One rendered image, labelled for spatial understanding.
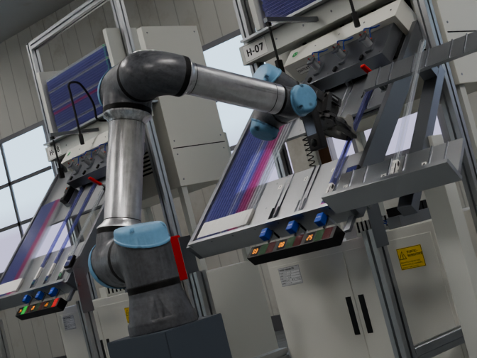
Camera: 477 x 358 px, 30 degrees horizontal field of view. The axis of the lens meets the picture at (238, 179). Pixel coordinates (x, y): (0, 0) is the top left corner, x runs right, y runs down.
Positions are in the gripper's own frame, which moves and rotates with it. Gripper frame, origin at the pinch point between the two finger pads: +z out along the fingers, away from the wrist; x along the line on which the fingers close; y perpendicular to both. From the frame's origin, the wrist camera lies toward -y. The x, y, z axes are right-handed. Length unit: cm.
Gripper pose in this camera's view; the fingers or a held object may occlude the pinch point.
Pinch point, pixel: (350, 138)
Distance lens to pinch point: 253.2
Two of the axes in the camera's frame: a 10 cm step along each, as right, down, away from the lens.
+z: 7.4, 4.1, 5.3
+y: 1.8, -8.9, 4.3
